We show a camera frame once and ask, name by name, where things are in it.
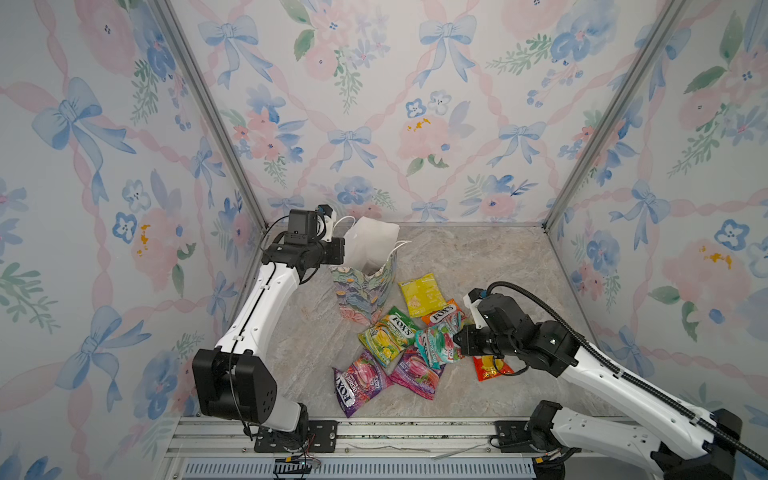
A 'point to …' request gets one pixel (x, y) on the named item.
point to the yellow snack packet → (422, 295)
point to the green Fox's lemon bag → (386, 341)
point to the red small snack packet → (485, 367)
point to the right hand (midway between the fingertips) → (451, 337)
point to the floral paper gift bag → (370, 247)
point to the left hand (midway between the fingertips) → (343, 244)
